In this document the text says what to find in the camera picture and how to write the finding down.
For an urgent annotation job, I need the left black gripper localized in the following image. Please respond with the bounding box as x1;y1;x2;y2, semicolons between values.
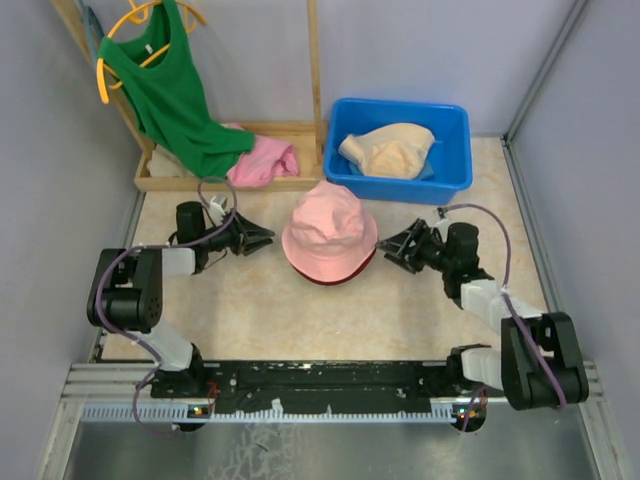
199;207;274;256

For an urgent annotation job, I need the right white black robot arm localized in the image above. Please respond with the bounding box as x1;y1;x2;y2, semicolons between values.
377;219;590;411

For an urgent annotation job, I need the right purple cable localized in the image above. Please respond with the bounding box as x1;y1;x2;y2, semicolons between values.
437;202;569;434

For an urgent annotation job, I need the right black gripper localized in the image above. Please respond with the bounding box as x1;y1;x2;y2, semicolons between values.
376;219;454;274

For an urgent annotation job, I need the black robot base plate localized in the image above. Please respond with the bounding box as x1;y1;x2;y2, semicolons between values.
149;358;501;433

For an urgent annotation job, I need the yellow clothes hanger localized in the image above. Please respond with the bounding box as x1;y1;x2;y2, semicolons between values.
95;1;208;105

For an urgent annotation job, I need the pink crumpled garment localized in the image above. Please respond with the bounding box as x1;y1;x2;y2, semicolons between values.
227;135;299;188

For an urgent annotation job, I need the blue plastic bin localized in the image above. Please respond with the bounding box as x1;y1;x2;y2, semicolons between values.
323;98;473;206

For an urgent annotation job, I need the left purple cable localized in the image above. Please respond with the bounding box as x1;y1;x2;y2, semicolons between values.
94;176;239;439

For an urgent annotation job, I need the beige bucket hat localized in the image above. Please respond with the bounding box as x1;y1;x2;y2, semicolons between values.
338;123;435;170

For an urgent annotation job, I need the wooden clothes rack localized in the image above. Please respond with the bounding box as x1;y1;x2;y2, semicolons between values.
51;0;331;193

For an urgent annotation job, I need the dark red bucket hat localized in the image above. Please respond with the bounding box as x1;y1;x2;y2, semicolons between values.
292;251;376;287

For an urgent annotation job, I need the purple cable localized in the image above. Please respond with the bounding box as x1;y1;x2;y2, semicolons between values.
94;176;239;439
437;202;569;434

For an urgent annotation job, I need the pink bucket hat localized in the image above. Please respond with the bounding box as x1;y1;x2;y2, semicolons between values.
281;180;379;281

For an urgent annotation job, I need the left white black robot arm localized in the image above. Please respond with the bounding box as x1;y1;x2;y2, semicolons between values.
87;201;275;398

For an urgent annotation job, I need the teal clothes hanger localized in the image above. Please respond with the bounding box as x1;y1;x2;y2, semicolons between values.
79;1;104;65

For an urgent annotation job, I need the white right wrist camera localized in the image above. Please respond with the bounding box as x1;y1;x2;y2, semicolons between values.
434;208;451;236

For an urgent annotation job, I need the green tank top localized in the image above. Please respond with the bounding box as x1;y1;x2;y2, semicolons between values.
98;1;255;178

